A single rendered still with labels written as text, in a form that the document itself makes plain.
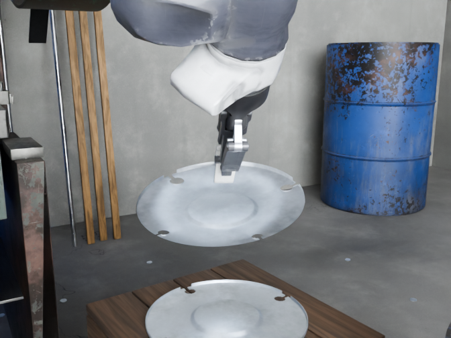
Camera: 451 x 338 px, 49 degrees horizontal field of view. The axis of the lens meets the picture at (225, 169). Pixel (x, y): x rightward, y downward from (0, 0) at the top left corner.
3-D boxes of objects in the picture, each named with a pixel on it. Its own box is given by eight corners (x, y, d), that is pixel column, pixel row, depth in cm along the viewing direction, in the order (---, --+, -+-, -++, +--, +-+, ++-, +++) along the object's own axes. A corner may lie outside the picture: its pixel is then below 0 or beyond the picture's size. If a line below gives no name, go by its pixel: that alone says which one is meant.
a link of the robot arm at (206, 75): (282, 6, 55) (274, 43, 60) (170, 2, 54) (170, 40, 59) (298, 90, 49) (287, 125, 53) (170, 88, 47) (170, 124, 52)
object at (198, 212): (331, 217, 90) (330, 213, 91) (252, 141, 69) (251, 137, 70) (200, 259, 102) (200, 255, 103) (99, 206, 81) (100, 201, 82)
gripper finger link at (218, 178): (237, 153, 71) (238, 157, 71) (233, 179, 77) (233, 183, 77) (217, 153, 71) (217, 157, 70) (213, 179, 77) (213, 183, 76)
